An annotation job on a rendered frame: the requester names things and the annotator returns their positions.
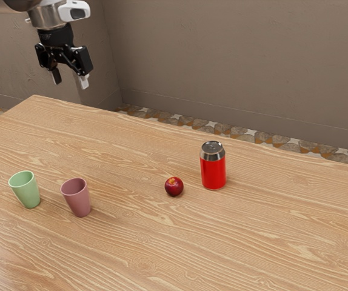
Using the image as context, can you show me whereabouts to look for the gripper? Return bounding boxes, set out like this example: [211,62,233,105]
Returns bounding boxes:
[34,22,95,90]

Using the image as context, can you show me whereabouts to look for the green cup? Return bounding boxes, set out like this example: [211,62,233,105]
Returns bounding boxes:
[8,170,41,209]

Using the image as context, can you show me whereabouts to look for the pink cup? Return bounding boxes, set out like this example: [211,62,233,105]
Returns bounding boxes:
[59,177,92,218]

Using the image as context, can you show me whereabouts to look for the red apple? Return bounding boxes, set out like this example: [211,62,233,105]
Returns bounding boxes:
[164,176,184,198]

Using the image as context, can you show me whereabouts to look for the red can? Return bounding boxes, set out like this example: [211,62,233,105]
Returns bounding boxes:
[199,140,227,191]

